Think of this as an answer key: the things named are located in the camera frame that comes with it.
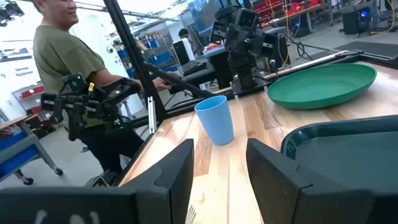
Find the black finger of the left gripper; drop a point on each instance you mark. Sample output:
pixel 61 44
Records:
pixel 270 45
pixel 218 32

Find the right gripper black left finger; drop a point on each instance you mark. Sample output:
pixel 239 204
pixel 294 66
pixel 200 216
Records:
pixel 169 186

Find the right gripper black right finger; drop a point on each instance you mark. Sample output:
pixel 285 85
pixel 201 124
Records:
pixel 280 189

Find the green oval plastic plate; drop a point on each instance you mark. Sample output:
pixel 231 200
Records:
pixel 320 88

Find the blue bin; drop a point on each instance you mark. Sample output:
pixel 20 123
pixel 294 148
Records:
pixel 216 124

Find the black neighbouring-station robot arm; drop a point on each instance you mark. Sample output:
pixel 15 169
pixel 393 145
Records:
pixel 84 102

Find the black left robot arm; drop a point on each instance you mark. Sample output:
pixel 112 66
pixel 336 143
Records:
pixel 244 67

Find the dark green plastic tray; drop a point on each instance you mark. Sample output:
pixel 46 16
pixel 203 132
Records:
pixel 348 155

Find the person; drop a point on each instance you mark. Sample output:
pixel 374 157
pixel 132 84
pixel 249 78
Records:
pixel 184 34
pixel 65 56

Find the black desk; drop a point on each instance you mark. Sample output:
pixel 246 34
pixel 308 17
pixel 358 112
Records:
pixel 217 67

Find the shelf with red bins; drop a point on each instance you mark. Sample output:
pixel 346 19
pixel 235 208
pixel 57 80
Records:
pixel 280 7

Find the white-backed computer monitor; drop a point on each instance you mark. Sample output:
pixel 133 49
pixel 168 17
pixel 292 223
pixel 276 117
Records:
pixel 182 51

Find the black keyboard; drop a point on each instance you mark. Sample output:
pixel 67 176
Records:
pixel 192 67

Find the shelf with blue bins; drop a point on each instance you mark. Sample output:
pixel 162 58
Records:
pixel 158 56

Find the black computer tower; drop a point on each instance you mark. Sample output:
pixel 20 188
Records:
pixel 353 20

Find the black floor mat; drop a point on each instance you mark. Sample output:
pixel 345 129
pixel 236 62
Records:
pixel 370 49

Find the blue and grey cart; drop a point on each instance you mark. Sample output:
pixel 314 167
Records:
pixel 18 152

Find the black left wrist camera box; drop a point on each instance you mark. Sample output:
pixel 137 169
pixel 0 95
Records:
pixel 247 18

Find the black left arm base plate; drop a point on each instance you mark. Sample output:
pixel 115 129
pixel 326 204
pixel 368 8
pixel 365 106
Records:
pixel 252 87

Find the black diagonal frame brace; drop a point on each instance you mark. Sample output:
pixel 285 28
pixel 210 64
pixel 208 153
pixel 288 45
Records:
pixel 180 82

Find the black table edge rail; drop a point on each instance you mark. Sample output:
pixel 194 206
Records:
pixel 342 59

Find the silver frame bracket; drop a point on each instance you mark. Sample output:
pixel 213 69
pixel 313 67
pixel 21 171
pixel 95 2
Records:
pixel 151 115

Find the black rig frame post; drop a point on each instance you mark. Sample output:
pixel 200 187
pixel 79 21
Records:
pixel 133 56

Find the wall rack with red bins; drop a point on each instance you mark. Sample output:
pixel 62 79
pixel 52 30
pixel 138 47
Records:
pixel 31 95

